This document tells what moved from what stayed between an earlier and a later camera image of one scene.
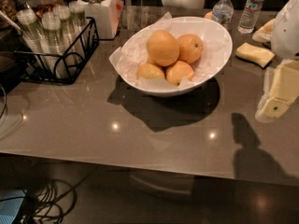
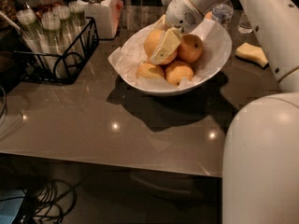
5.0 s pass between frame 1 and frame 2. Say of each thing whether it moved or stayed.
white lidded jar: stayed
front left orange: stayed
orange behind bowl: stayed
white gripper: moved
